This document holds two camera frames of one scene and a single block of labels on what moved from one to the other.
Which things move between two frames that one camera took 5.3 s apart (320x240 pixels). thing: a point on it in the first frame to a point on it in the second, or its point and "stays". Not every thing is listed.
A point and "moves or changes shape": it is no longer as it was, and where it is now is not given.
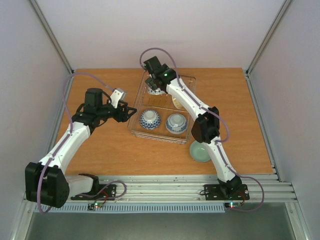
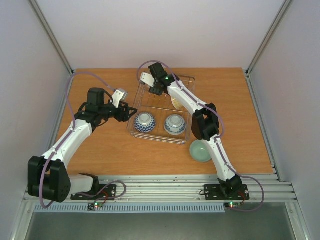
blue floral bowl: x=176 y=123 stays
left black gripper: x=124 y=117 stays
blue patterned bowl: x=150 y=119 moves or changes shape
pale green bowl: x=199 y=152 stays
